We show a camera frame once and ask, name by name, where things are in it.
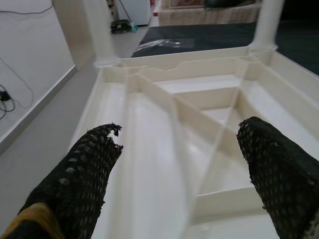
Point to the black tablecloth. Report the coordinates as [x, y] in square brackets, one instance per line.
[224, 32]

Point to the white appliance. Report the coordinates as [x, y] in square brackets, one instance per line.
[135, 11]

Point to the yellow rubber band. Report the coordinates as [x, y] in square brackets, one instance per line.
[35, 216]

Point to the red box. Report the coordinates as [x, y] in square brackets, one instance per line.
[156, 14]

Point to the clear tape strip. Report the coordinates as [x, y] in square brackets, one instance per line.
[165, 43]

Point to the broom with teal head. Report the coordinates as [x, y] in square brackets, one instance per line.
[134, 28]

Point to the black round basket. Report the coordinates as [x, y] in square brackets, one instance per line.
[120, 26]

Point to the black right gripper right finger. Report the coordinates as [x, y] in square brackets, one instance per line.
[286, 179]

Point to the white plastic table top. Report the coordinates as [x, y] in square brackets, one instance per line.
[224, 82]

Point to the beige striped cloth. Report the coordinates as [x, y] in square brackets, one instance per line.
[207, 16]

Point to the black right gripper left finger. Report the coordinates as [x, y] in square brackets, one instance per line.
[74, 179]

